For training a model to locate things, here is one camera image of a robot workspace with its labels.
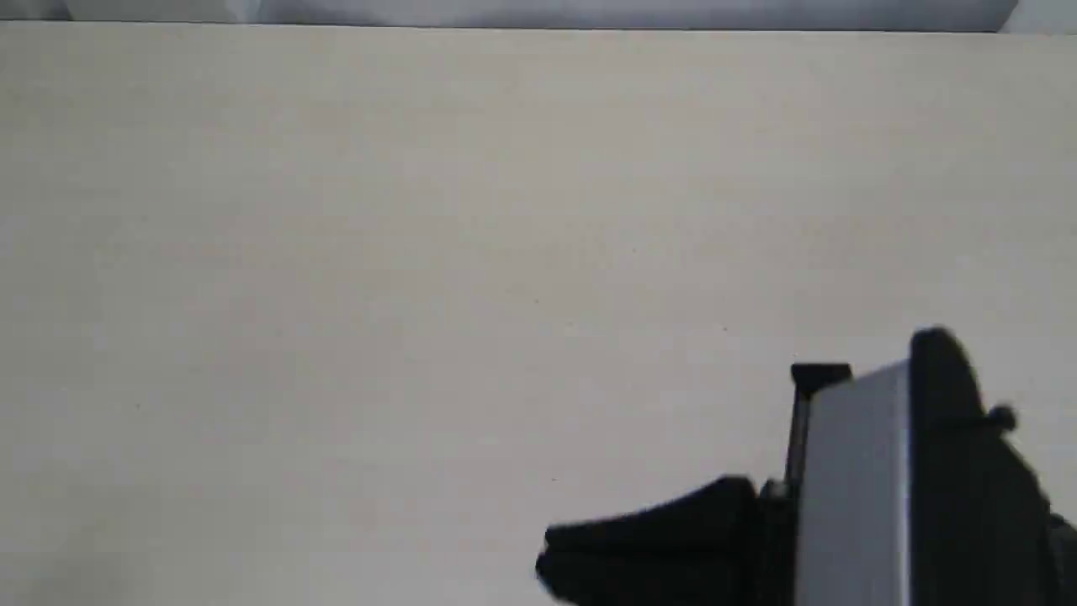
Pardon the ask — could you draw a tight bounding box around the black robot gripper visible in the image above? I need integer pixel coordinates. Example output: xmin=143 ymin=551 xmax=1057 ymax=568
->
xmin=757 ymin=327 xmax=1074 ymax=605

